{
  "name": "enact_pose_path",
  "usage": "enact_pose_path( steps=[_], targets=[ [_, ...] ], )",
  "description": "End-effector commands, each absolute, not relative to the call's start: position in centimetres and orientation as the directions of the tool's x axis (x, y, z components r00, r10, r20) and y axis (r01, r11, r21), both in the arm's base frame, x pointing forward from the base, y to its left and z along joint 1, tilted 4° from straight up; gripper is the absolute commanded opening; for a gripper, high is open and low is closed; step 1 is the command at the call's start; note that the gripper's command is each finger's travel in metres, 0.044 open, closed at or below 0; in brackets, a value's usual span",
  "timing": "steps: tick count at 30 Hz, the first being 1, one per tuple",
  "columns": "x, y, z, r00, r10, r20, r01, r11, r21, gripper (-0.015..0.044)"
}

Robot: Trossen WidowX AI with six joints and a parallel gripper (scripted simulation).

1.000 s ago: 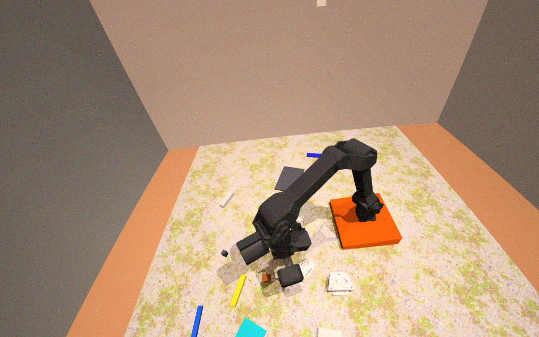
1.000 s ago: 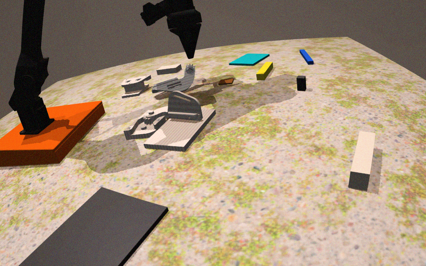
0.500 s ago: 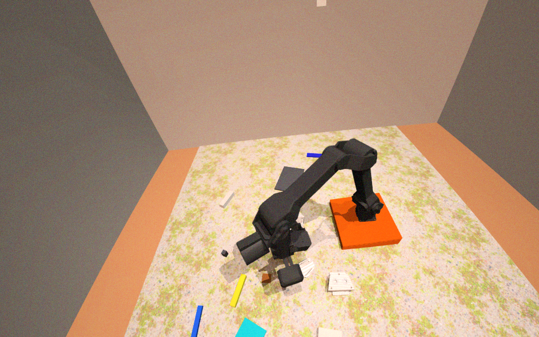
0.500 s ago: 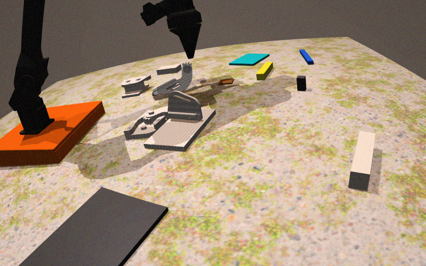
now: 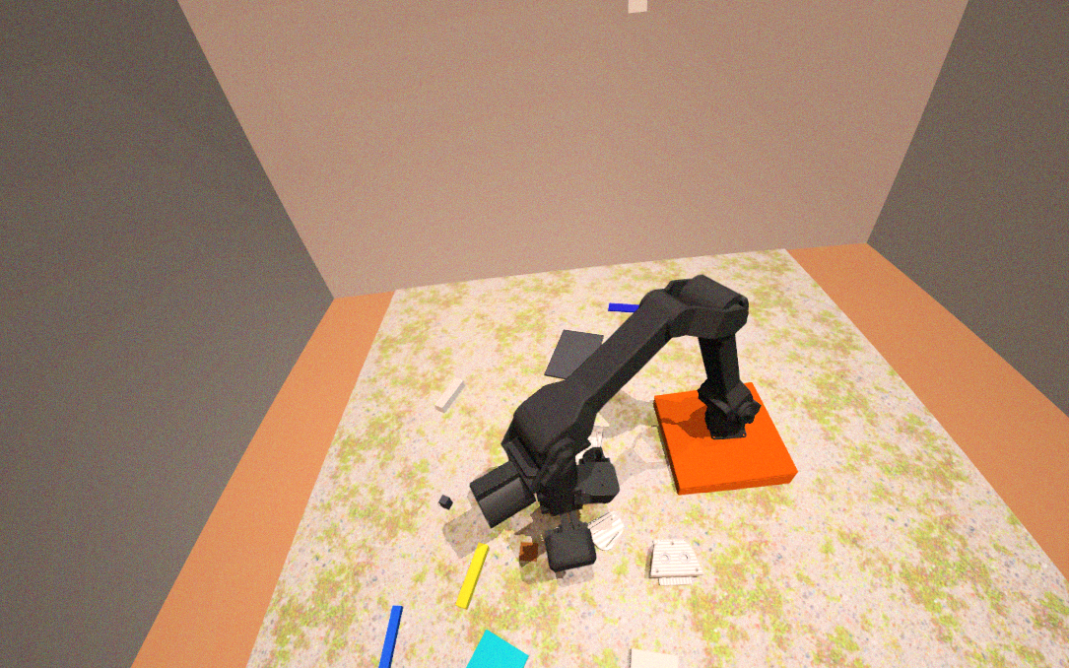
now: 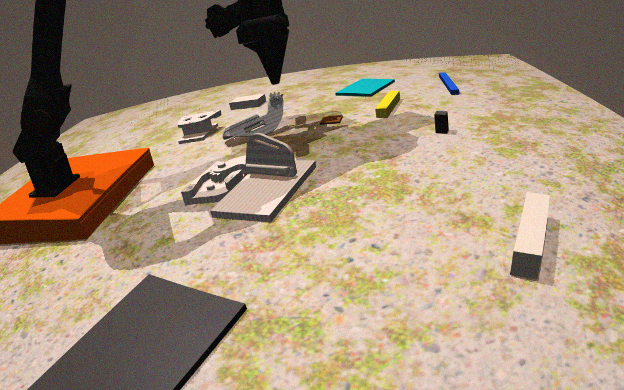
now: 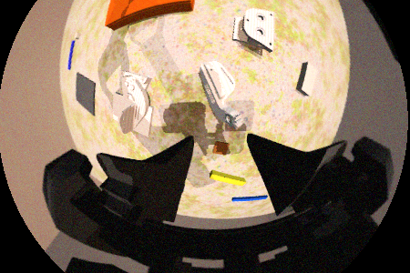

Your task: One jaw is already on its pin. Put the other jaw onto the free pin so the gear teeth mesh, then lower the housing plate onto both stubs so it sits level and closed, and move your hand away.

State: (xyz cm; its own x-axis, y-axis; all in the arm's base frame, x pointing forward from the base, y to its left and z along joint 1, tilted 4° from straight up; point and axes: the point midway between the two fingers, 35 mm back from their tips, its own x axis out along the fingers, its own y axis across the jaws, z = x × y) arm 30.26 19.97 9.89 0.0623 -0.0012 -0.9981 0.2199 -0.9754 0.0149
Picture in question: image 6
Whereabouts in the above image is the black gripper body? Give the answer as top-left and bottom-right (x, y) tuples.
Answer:
(236, 0), (289, 44)

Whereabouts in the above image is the blue rectangular bar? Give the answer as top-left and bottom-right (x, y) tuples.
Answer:
(439, 72), (460, 95)

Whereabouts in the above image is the yellow rectangular bar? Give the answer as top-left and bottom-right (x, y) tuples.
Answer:
(376, 90), (400, 118)

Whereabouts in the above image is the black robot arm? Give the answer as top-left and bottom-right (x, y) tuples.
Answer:
(13, 0), (250, 197)

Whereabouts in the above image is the teal flat plate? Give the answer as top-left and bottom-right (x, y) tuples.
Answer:
(336, 78), (395, 97)

